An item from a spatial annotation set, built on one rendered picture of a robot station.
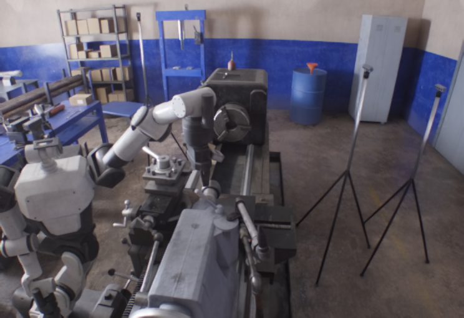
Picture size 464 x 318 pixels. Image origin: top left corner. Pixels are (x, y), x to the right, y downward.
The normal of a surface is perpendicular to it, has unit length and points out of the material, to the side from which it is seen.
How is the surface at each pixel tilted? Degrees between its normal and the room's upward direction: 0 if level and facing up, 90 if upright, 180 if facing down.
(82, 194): 86
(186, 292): 0
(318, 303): 0
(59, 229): 90
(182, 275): 0
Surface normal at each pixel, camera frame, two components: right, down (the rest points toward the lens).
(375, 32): -0.11, 0.44
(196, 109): 0.73, 0.30
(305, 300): 0.00, -0.89
